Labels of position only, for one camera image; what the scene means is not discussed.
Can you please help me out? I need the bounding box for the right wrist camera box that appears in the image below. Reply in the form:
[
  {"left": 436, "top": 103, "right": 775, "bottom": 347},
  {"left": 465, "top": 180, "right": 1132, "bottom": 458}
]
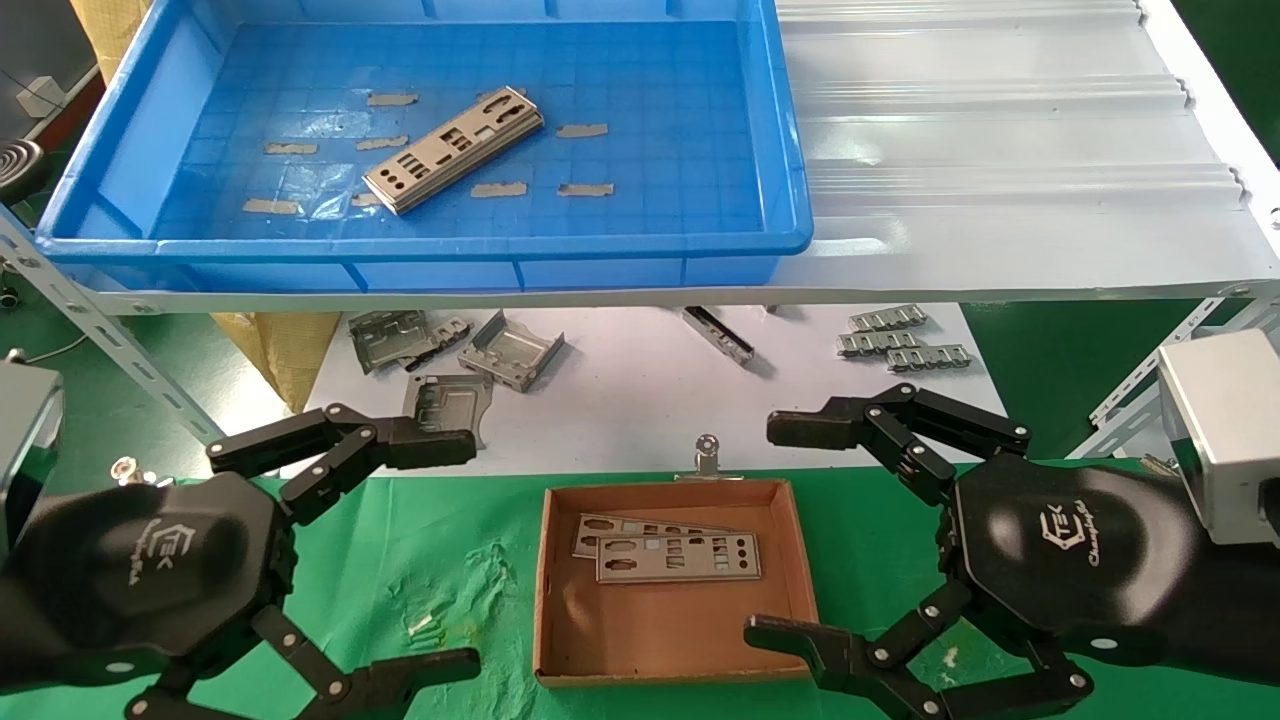
[{"left": 1158, "top": 328, "right": 1280, "bottom": 548}]

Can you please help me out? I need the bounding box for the grey stamped metal bracket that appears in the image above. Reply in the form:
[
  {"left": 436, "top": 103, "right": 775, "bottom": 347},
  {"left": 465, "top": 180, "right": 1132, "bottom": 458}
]
[
  {"left": 348, "top": 310, "right": 438, "bottom": 376},
  {"left": 403, "top": 373, "right": 494, "bottom": 451}
]

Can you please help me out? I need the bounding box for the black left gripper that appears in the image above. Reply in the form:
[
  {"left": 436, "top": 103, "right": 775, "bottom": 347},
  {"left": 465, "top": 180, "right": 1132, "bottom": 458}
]
[{"left": 0, "top": 470, "right": 483, "bottom": 720}]

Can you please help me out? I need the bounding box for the brown cardboard box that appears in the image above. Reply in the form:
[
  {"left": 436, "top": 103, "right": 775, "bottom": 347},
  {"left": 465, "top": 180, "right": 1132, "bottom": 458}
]
[{"left": 533, "top": 478, "right": 819, "bottom": 688}]

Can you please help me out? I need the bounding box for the green table cloth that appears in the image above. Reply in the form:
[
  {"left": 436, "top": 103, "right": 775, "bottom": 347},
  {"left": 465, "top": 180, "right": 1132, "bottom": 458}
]
[{"left": 0, "top": 458, "right": 1280, "bottom": 720}]

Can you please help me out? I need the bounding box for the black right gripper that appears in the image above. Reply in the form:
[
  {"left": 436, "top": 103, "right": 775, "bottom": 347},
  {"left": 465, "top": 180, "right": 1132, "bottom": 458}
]
[{"left": 742, "top": 383, "right": 1280, "bottom": 720}]

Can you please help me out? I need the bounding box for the blue plastic tray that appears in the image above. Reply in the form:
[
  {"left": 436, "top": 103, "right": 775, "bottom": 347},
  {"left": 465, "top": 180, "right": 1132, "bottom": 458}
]
[{"left": 35, "top": 0, "right": 813, "bottom": 293}]

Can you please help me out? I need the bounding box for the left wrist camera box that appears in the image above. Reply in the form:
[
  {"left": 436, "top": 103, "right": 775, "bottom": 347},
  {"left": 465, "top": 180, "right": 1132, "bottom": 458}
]
[{"left": 0, "top": 363, "right": 63, "bottom": 561}]

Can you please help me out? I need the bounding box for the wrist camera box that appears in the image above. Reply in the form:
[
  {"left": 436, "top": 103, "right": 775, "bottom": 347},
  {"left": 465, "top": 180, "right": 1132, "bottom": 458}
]
[
  {"left": 0, "top": 363, "right": 63, "bottom": 561},
  {"left": 1158, "top": 328, "right": 1280, "bottom": 548}
]

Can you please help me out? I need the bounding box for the narrow slotted metal strip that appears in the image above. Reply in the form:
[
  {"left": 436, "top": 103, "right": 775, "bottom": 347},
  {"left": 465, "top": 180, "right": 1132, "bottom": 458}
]
[{"left": 683, "top": 305, "right": 756, "bottom": 364}]

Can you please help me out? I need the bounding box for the white ribbed shelf board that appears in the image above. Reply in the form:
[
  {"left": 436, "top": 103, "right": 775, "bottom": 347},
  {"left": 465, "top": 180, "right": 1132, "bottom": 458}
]
[{"left": 75, "top": 0, "right": 1280, "bottom": 316}]

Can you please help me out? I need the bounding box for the black ribbed round disc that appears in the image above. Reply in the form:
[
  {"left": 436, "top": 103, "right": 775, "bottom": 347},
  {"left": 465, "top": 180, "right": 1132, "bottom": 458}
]
[{"left": 0, "top": 140, "right": 46, "bottom": 201}]

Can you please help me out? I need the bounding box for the small slotted metal piece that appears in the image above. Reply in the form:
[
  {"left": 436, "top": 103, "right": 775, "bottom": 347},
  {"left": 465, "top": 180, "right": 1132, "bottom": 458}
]
[
  {"left": 838, "top": 330, "right": 923, "bottom": 358},
  {"left": 886, "top": 344, "right": 973, "bottom": 373},
  {"left": 848, "top": 305, "right": 928, "bottom": 333}
]

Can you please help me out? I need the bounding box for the grey walled metal bracket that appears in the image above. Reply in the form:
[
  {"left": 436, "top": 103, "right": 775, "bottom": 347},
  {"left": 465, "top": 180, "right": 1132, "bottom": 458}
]
[{"left": 458, "top": 310, "right": 566, "bottom": 393}]

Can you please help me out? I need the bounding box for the yellow woven sack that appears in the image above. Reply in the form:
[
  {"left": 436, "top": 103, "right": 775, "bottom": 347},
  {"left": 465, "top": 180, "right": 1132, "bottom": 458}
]
[
  {"left": 70, "top": 0, "right": 151, "bottom": 81},
  {"left": 210, "top": 312, "right": 341, "bottom": 413}
]

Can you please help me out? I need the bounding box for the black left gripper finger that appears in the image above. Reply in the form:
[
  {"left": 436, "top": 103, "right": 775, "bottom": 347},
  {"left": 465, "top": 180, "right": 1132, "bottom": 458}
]
[{"left": 207, "top": 403, "right": 478, "bottom": 526}]

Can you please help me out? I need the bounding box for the small white socket box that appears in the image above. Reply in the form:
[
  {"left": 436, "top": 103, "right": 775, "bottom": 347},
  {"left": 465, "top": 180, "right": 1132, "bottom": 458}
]
[{"left": 15, "top": 75, "right": 71, "bottom": 116}]

